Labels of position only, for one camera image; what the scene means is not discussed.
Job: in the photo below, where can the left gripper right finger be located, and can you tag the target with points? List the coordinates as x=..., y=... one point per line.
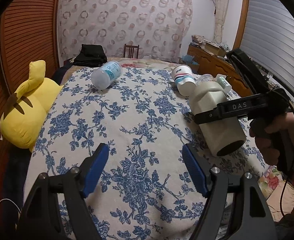
x=250, y=216

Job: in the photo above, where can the black bag on bed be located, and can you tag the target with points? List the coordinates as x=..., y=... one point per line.
x=90, y=55

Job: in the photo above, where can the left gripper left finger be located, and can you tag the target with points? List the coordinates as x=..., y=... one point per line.
x=41, y=218

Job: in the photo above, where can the green label white jar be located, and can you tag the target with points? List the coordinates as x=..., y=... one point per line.
x=222, y=81

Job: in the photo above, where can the striped white paper cup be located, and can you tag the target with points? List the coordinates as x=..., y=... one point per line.
x=183, y=79

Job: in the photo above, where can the yellow plush toy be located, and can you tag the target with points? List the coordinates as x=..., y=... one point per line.
x=27, y=108

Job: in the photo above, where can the grey window blind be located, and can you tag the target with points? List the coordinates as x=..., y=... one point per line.
x=268, y=38

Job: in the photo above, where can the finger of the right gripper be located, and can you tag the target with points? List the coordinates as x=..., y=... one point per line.
x=217, y=114

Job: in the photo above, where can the dark wooden chair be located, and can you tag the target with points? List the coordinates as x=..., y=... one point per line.
x=131, y=51

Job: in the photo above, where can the clear glass red flowers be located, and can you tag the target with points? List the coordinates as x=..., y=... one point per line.
x=205, y=78

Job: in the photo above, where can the pink circle pattern curtain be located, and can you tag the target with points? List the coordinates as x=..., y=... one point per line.
x=156, y=26

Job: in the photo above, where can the wooden sideboard cabinet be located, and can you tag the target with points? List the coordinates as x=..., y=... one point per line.
x=211, y=64

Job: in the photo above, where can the cream white tumbler cup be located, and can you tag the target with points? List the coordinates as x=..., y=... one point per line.
x=225, y=136

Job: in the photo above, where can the brown louvered wardrobe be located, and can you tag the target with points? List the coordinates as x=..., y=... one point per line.
x=27, y=33

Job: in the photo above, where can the blue floral white blanket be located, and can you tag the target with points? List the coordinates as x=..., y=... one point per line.
x=101, y=204

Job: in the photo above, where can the person's right hand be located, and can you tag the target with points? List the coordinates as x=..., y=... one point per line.
x=275, y=139

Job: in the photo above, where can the pink floral bed quilt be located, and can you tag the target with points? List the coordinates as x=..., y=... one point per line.
x=147, y=62

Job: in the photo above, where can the translucent blue label cup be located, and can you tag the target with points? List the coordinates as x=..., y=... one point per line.
x=105, y=75

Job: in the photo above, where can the blue bag in box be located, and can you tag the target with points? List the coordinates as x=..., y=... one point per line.
x=188, y=59

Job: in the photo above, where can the cardboard box on cabinet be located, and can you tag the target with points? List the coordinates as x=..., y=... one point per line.
x=214, y=49

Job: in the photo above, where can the beige tied side curtain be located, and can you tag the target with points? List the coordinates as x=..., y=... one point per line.
x=220, y=15

